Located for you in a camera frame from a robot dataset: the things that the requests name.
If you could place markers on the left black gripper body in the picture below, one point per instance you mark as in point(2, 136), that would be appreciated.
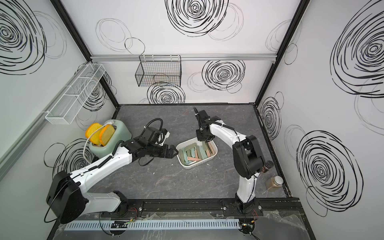
point(159, 150)

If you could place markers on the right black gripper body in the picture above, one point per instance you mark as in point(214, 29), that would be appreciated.
point(202, 136)

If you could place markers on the white plastic storage box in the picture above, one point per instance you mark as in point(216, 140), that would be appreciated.
point(196, 149)

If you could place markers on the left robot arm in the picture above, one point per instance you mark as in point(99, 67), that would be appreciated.
point(69, 196)

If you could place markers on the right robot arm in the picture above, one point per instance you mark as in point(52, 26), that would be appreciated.
point(247, 156)

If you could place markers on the green toaster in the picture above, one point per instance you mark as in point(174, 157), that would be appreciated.
point(121, 133)

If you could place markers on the orange toast slice right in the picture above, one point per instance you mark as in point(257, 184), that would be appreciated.
point(106, 134)

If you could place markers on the orange toast slice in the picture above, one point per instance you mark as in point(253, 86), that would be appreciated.
point(106, 134)
point(92, 133)

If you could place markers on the orange toast slice left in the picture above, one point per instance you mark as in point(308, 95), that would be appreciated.
point(92, 133)

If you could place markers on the spice jar black cap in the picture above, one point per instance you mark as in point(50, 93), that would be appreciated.
point(267, 166)

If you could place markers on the glass spice jar silver cap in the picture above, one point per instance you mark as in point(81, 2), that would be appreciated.
point(274, 183)

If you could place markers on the black wire basket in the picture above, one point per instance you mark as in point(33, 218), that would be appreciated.
point(159, 68)

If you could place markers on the aluminium wall rail back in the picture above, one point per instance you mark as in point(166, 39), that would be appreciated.
point(183, 57)

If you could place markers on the aluminium wall rail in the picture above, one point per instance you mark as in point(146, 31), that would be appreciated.
point(183, 57)
point(11, 156)

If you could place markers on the white wire shelf basket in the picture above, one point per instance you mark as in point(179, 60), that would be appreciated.
point(75, 94)

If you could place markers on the grey slotted cable duct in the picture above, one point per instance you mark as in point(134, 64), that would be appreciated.
point(205, 224)

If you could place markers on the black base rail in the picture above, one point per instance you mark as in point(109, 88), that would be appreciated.
point(136, 208)

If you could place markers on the aluminium wall rail left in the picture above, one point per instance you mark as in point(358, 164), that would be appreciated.
point(11, 156)

